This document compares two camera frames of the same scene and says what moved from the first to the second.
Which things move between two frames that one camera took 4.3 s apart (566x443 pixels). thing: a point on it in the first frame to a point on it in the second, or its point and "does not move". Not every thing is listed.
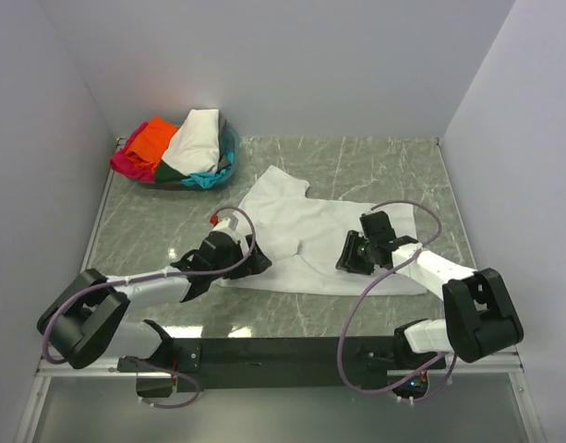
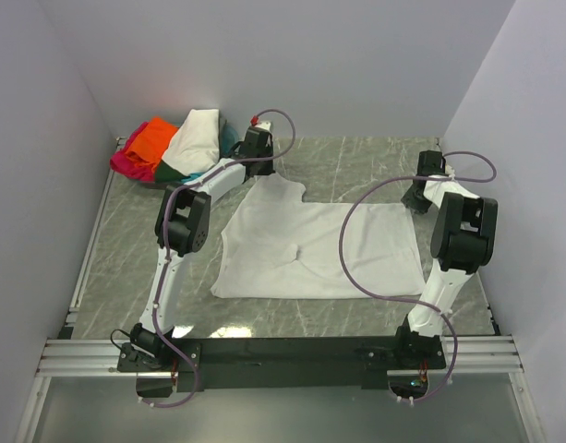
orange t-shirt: x=150 y=143 does not move
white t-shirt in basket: x=194 y=147 does not move
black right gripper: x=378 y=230 to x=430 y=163
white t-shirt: x=303 y=240 does not move
